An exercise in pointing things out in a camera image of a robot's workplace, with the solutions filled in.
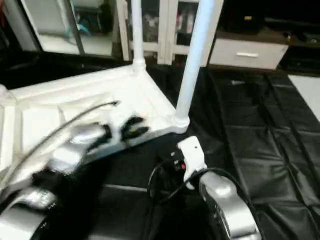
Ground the white plastic table top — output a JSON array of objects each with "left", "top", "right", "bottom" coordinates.
[{"left": 0, "top": 65, "right": 191, "bottom": 191}]

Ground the white plastic table leg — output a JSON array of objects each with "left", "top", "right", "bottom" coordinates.
[
  {"left": 172, "top": 0, "right": 217, "bottom": 132},
  {"left": 128, "top": 0, "right": 147, "bottom": 74}
]

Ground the black mat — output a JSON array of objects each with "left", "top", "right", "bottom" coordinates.
[{"left": 0, "top": 50, "right": 320, "bottom": 240}]

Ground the white glass door cabinet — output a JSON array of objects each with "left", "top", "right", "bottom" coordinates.
[{"left": 114, "top": 0, "right": 221, "bottom": 66}]

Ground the white drawer unit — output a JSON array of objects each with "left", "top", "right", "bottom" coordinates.
[{"left": 208, "top": 38, "right": 290, "bottom": 71}]

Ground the black speaker box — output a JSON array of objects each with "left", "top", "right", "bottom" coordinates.
[{"left": 224, "top": 4, "right": 266, "bottom": 36}]

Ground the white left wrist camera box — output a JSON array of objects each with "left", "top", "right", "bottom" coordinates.
[{"left": 106, "top": 107, "right": 136, "bottom": 139}]

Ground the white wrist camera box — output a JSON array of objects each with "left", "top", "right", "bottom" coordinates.
[
  {"left": 175, "top": 135, "right": 209, "bottom": 184},
  {"left": 106, "top": 107, "right": 136, "bottom": 139}
]

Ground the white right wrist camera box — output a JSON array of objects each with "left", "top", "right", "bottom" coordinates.
[{"left": 175, "top": 135, "right": 209, "bottom": 184}]

